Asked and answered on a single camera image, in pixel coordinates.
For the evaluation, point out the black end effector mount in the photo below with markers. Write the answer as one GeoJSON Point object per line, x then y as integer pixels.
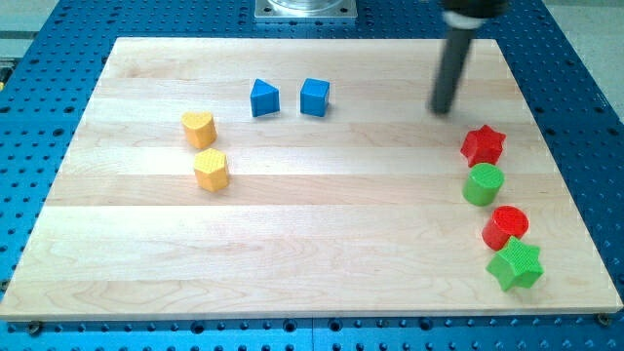
{"type": "Point", "coordinates": [471, 14]}

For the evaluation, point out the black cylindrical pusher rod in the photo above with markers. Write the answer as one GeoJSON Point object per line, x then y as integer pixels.
{"type": "Point", "coordinates": [456, 49]}

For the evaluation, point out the blue cube block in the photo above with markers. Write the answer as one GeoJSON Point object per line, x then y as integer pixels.
{"type": "Point", "coordinates": [314, 97]}

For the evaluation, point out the red star block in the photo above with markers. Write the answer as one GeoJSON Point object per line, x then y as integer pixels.
{"type": "Point", "coordinates": [484, 145]}

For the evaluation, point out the green cylinder block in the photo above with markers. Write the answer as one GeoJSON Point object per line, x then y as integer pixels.
{"type": "Point", "coordinates": [482, 184]}

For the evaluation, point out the red cylinder block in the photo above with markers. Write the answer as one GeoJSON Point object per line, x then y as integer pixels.
{"type": "Point", "coordinates": [505, 222]}

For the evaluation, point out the blue triangle block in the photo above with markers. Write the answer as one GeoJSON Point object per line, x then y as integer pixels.
{"type": "Point", "coordinates": [265, 98]}

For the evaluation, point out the green star block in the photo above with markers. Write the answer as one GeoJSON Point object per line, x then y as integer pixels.
{"type": "Point", "coordinates": [516, 265]}

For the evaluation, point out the yellow heart block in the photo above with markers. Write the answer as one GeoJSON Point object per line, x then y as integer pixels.
{"type": "Point", "coordinates": [199, 128]}

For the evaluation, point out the yellow hexagon block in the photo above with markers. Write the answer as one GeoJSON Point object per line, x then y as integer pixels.
{"type": "Point", "coordinates": [211, 169]}

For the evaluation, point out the wooden board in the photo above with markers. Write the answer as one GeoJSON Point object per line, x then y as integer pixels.
{"type": "Point", "coordinates": [357, 213]}

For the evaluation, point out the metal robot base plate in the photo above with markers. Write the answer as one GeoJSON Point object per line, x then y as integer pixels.
{"type": "Point", "coordinates": [305, 9]}

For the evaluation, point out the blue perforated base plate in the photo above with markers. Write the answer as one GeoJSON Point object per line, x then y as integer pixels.
{"type": "Point", "coordinates": [50, 87]}

